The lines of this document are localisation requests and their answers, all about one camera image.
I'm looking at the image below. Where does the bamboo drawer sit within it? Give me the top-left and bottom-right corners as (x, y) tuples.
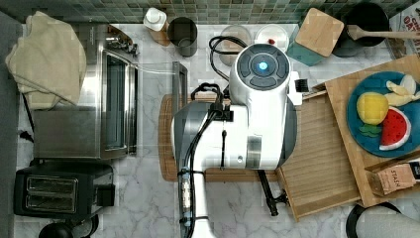
(276, 91), (361, 220)

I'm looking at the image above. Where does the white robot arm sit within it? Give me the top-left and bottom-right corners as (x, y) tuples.
(171, 44), (297, 238)

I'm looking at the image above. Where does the bamboo drawer cabinet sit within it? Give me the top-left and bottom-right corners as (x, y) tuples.
(316, 55), (420, 207)

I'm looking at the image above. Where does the clear cereal jar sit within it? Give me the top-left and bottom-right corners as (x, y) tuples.
(217, 25), (252, 66)

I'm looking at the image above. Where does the dark grey cup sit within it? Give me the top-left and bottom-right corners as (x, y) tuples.
(167, 17), (198, 58)

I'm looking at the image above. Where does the stainless toaster oven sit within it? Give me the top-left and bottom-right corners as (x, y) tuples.
(33, 23), (189, 161)

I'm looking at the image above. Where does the white capped bottle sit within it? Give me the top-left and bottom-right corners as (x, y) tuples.
(144, 8), (170, 47)

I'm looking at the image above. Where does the teal canister bamboo lid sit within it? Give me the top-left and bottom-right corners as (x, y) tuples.
(286, 8), (345, 66)

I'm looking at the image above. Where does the yellow plush pineapple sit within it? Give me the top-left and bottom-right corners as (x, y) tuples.
(357, 92), (389, 125)

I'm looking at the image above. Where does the black kettle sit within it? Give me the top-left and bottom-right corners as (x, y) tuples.
(39, 215), (99, 238)

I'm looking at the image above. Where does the wooden spoon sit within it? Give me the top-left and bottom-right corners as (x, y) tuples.
(347, 25), (420, 40)

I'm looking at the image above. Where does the beige folded towel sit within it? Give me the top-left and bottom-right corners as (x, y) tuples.
(5, 11), (87, 110)

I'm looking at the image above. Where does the blue plate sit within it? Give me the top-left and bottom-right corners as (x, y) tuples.
(347, 71), (419, 158)

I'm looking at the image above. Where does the black slot toaster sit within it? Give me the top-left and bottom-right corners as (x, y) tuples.
(14, 162), (115, 219)

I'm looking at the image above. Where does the plush watermelon slice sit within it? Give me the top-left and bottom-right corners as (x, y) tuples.
(379, 107), (411, 151)

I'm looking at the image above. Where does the brown tea box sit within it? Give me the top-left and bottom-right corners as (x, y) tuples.
(367, 164), (416, 196)

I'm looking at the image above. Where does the plush peeled banana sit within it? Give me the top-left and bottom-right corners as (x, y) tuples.
(385, 74), (420, 106)

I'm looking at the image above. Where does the cereal box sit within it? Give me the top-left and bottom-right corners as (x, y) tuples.
(385, 0), (420, 60)

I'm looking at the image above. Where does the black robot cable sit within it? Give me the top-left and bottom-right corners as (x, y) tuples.
(177, 35), (250, 238)

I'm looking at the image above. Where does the black drawer handle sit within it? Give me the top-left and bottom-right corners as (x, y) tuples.
(258, 170), (288, 216)

